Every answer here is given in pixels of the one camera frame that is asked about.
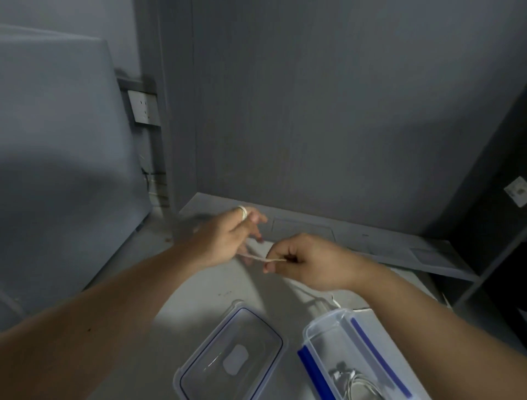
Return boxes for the person's left hand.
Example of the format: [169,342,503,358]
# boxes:
[180,205,268,269]

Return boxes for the person's right hand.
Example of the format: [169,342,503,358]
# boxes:
[263,233,372,293]

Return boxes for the beige rubber band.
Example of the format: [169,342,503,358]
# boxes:
[238,252,289,264]

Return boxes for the person's right forearm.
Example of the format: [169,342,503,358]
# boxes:
[350,264,527,400]

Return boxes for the person's left forearm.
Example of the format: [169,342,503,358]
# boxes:
[0,242,215,400]

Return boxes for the clear container lid blue seal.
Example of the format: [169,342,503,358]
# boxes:
[173,299,289,400]

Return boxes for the clear plastic container blue clips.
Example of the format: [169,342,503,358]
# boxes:
[297,307,433,400]

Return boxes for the grey partition panel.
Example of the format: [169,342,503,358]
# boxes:
[0,24,154,332]

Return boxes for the dark shelf unit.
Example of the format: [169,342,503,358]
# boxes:
[447,84,527,357]

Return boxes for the white sticker label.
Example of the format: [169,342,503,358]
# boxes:
[504,176,527,209]

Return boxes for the white cable bundle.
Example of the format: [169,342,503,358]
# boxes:
[329,362,389,400]

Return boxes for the grey wall socket plate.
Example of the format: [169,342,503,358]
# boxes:
[126,89,161,125]

